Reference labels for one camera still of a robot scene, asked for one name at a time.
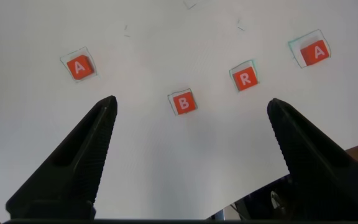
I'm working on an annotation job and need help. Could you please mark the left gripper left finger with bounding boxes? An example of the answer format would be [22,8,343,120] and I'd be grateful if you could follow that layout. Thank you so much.
[5,95,118,220]

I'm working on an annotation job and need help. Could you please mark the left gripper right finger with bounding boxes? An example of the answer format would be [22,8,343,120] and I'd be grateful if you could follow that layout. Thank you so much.
[266,98,358,222]

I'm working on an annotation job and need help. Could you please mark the orange letter A block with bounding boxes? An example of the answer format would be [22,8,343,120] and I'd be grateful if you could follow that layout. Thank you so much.
[300,39,330,67]
[66,55,95,81]

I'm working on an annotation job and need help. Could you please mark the orange letter R block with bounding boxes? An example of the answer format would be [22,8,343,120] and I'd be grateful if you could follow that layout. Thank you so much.
[232,66,259,91]

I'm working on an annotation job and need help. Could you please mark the orange letter B block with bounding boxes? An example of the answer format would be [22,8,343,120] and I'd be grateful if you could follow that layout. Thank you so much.
[172,92,197,116]

